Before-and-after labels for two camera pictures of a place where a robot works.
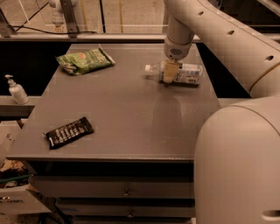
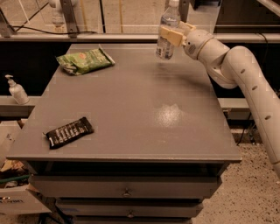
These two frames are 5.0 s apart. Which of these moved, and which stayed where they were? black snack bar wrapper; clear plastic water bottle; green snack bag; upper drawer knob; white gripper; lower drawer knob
Moved: white gripper; clear plastic water bottle
Stayed: green snack bag; upper drawer knob; lower drawer knob; black snack bar wrapper
